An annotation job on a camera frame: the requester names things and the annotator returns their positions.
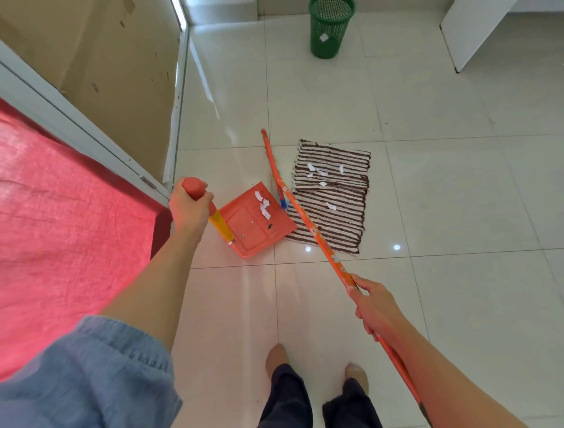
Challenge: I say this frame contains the person's right hand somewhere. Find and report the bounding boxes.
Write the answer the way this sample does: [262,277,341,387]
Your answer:
[350,273,414,347]

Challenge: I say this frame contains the person's left hand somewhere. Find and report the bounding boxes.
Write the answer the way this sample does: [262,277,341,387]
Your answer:
[169,178,216,239]

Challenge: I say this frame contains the orange long-handled dustpan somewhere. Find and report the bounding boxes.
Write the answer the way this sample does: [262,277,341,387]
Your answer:
[183,177,298,260]

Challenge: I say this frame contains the orange broom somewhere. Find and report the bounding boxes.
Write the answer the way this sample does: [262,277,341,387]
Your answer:
[261,129,435,428]

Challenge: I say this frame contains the person's right forearm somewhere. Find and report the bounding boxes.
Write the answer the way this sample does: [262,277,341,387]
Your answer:
[380,324,530,428]

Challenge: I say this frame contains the person's left forearm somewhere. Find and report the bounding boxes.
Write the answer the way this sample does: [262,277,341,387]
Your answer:
[100,223,211,353]

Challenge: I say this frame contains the white paper bits cluster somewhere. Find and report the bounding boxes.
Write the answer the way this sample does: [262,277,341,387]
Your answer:
[254,190,272,219]

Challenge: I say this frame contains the brown striped floor mat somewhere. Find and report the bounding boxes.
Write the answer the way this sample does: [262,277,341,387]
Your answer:
[284,139,372,256]

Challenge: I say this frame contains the person's right foot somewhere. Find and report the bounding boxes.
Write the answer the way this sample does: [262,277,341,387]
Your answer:
[344,362,370,396]

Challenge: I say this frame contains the person's foot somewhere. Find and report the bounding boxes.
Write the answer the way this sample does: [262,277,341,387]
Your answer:
[265,343,290,381]
[344,362,370,396]

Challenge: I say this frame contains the person's left foot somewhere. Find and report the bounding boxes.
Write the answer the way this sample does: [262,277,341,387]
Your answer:
[265,343,290,381]

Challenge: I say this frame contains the scattered white paper scraps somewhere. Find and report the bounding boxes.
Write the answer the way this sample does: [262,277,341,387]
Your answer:
[305,162,346,210]

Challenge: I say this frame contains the dark blue trousers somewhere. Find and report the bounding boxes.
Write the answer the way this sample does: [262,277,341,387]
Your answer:
[257,363,385,428]

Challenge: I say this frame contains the red fabric curtain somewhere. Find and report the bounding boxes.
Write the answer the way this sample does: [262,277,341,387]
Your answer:
[0,98,174,382]

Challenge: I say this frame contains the brown door panel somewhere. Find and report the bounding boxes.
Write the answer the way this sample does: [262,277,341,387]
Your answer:
[0,0,186,182]

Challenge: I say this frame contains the green mesh waste basket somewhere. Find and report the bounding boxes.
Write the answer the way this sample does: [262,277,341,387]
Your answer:
[308,0,357,60]

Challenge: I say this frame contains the blue shirt sleeve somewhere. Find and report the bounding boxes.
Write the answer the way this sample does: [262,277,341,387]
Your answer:
[0,315,184,428]

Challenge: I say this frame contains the white board panel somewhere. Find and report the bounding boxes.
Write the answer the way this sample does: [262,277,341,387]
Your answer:
[439,0,519,74]

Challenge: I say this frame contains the white door frame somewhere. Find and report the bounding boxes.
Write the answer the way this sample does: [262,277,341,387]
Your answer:
[0,20,191,207]

